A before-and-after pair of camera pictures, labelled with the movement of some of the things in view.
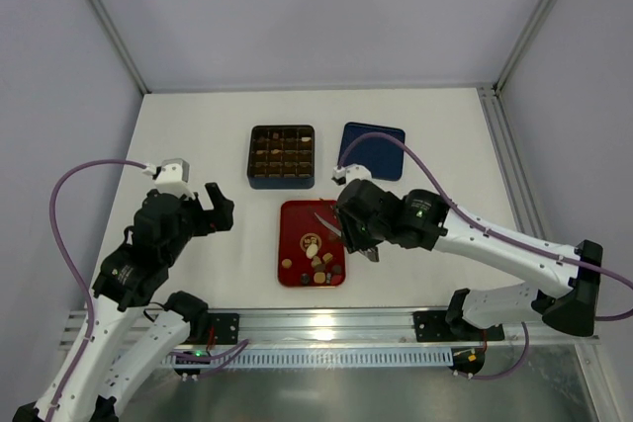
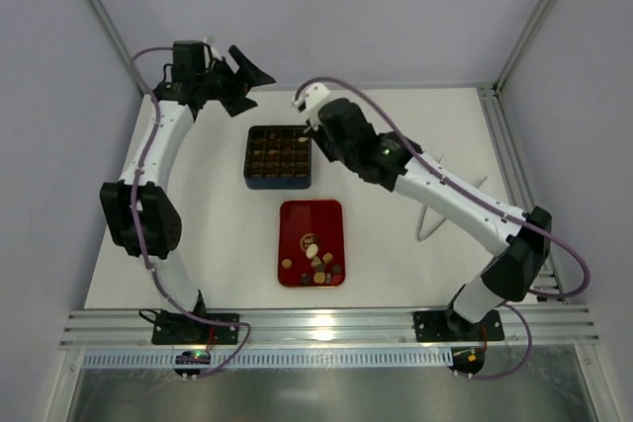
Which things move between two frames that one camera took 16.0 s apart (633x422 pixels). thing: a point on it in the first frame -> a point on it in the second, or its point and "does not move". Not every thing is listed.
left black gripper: x=199 y=216 -> x=229 y=82
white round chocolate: x=312 y=251 does not move
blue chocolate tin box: x=281 y=157 does not move
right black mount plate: x=432 y=326 does not move
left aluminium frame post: x=104 y=19 does not move
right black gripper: x=349 y=226 -> x=326 y=134
